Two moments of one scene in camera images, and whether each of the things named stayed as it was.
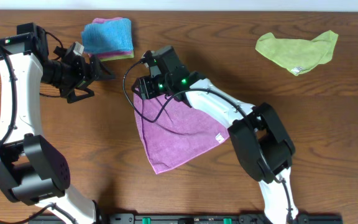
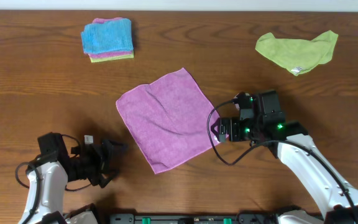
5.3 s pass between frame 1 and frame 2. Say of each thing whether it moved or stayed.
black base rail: stayed
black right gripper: moved
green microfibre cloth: stayed
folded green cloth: stayed
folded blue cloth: stayed
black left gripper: moved
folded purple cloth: stayed
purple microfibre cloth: moved
